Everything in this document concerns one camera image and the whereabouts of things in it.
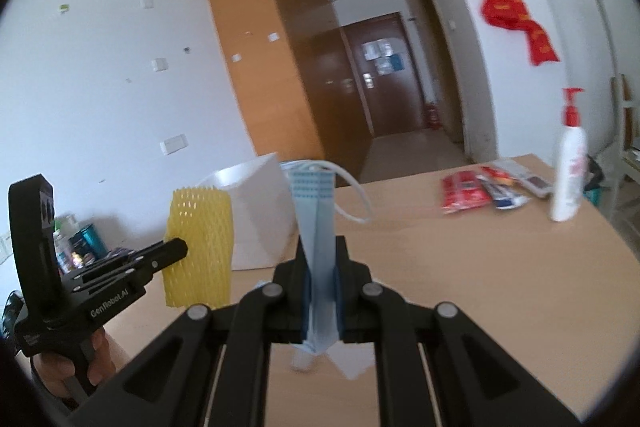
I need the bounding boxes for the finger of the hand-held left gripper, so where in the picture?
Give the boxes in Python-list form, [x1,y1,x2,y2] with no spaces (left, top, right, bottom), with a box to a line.
[70,238,189,295]

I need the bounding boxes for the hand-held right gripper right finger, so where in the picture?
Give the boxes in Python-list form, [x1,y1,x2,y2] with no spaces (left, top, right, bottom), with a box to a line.
[332,234,586,427]

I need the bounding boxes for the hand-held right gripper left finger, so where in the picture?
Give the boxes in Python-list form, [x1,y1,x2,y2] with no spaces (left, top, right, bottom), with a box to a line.
[65,236,313,427]

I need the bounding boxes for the yellow foam net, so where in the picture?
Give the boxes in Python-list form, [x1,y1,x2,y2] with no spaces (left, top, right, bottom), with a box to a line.
[164,187,234,308]

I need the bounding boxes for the white paper towel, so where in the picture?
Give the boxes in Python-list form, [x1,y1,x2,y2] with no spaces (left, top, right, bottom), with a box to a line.
[290,339,378,380]

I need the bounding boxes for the blue face mask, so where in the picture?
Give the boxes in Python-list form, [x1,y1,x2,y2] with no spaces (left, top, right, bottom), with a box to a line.
[280,161,373,355]

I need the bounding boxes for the white foam box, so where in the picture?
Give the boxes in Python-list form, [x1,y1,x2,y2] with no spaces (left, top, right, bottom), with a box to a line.
[192,152,297,271]

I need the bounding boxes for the person's left hand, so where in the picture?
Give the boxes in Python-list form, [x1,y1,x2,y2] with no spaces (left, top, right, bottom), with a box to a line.
[30,327,118,403]

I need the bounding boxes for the blue metal can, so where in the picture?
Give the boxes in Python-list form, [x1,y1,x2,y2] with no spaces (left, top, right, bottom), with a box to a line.
[72,223,108,268]

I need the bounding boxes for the red snack packet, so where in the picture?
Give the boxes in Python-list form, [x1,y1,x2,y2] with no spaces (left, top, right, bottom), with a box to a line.
[441,172,493,214]

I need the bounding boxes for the dark blue small packet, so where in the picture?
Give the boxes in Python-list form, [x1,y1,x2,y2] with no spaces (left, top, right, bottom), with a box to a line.
[492,194,530,210]

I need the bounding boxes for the red and white tube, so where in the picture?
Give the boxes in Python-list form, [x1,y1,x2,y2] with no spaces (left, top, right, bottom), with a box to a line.
[477,166,518,200]

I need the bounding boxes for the dark brown entrance door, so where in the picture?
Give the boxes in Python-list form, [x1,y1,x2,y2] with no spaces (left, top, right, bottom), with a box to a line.
[342,12,427,138]

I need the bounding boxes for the wooden wardrobe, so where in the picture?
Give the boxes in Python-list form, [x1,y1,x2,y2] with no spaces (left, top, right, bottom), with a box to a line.
[202,0,346,172]

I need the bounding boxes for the door paper notices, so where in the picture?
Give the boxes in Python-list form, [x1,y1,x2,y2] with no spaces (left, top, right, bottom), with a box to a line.
[362,39,405,75]

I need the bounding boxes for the wooden side door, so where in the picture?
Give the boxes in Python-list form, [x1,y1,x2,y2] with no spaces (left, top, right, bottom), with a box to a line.
[415,0,467,146]

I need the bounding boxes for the white lotion pump bottle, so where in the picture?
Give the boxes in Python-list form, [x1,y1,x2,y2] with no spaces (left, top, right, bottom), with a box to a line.
[550,87,589,222]

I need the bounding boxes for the small red plastic bag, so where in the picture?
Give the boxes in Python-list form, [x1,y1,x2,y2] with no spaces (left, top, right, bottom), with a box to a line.
[522,22,560,66]

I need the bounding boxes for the large red plastic bag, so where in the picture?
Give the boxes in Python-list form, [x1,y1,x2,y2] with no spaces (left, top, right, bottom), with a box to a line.
[481,0,532,31]

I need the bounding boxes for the white double wall socket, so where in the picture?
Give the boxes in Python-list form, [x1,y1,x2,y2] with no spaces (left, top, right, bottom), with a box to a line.
[160,134,187,156]

